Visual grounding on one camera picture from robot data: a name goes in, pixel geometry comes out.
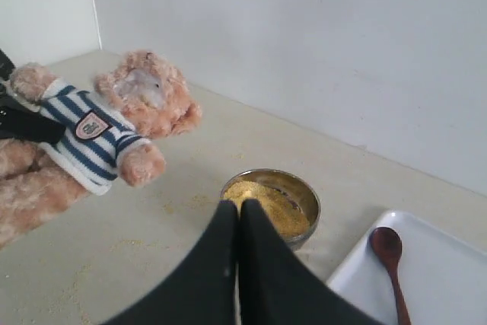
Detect yellow millet grains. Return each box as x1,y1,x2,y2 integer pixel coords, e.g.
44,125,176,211
223,181,310,239

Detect steel bowl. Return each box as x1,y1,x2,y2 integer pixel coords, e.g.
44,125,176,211
220,168,321,251

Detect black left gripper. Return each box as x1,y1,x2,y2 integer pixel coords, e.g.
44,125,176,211
0,50,65,144

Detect dark red wooden spoon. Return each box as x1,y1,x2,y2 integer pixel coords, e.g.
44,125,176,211
369,227,412,325

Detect tan teddy bear striped sweater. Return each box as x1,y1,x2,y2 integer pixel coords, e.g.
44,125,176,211
1,50,202,245

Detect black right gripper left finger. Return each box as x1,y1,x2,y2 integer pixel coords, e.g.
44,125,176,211
106,201,238,325

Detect white plastic tray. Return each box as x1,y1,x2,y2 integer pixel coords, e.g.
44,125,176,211
326,210,486,324

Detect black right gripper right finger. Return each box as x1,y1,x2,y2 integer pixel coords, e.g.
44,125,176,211
237,199,375,325

